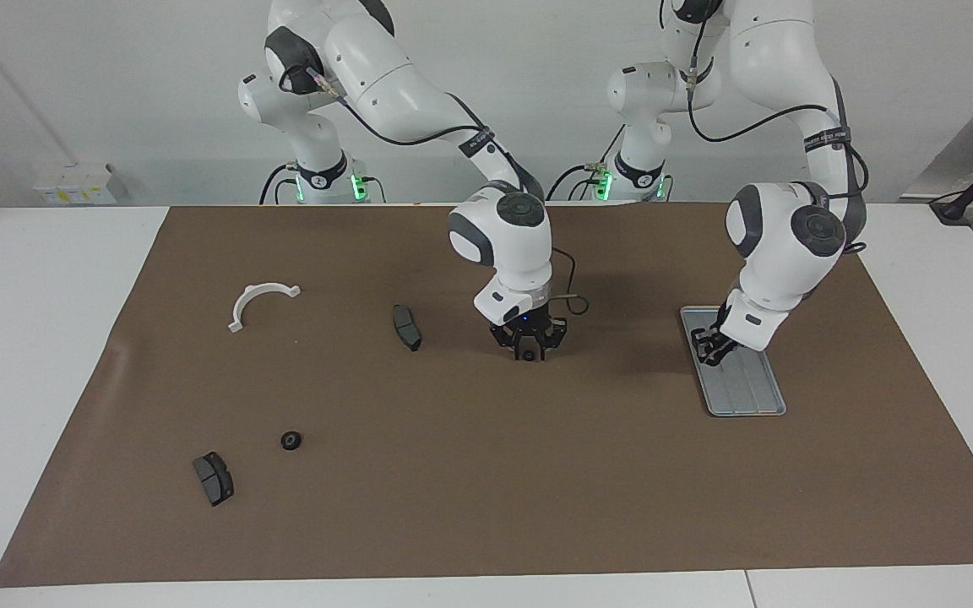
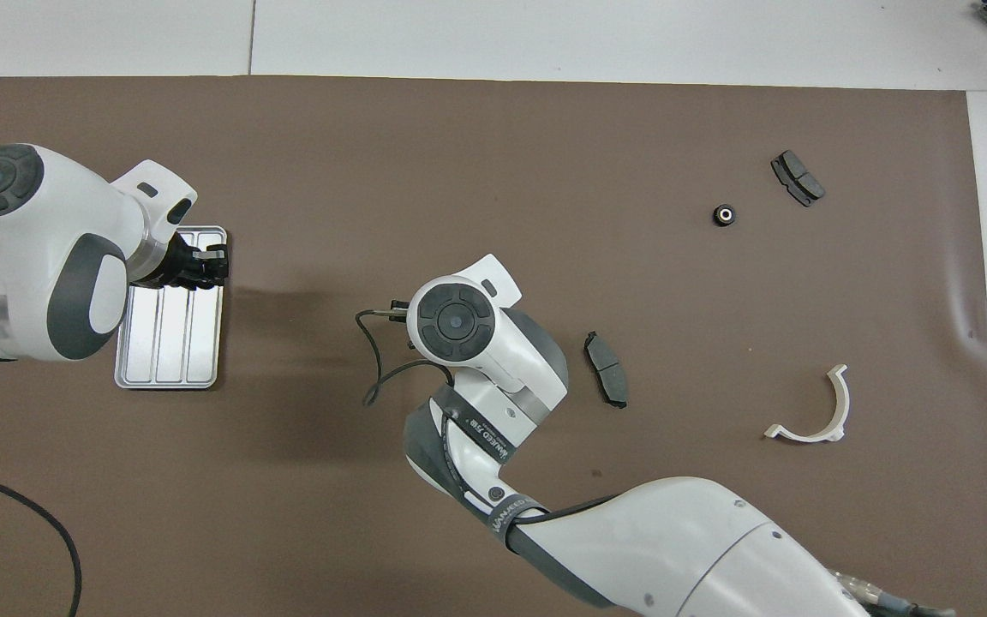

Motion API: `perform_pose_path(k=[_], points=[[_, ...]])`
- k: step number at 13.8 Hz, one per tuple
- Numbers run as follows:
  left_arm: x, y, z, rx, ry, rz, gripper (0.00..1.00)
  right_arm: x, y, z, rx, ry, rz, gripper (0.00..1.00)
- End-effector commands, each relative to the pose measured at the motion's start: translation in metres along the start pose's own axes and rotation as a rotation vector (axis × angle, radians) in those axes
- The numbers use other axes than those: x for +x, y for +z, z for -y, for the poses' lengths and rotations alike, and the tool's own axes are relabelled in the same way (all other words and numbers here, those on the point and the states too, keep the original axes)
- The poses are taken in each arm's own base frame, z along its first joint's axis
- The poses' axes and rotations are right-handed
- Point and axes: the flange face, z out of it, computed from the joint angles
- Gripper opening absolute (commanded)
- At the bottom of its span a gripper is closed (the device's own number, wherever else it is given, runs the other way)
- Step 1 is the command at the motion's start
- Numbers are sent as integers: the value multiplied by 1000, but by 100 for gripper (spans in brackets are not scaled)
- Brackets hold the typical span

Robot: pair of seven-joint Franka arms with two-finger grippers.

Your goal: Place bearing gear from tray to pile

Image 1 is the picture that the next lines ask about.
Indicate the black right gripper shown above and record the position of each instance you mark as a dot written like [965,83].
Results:
[529,325]

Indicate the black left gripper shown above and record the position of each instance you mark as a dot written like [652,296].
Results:
[723,338]

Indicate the small black round knob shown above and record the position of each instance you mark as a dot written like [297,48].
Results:
[290,440]

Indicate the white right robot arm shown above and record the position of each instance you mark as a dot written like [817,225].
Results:
[385,84]

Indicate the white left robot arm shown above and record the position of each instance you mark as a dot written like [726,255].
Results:
[774,253]

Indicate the silver metal tray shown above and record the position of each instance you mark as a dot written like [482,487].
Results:
[748,388]

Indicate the long grey brake pad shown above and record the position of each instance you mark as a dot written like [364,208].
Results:
[407,329]

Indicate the brown table mat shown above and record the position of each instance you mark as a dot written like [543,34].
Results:
[486,473]

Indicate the white semicircular clamp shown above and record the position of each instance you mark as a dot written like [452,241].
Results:
[243,301]

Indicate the short grey brake pad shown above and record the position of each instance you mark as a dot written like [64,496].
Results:
[214,480]

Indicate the white wall socket box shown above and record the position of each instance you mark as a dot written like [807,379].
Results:
[73,184]

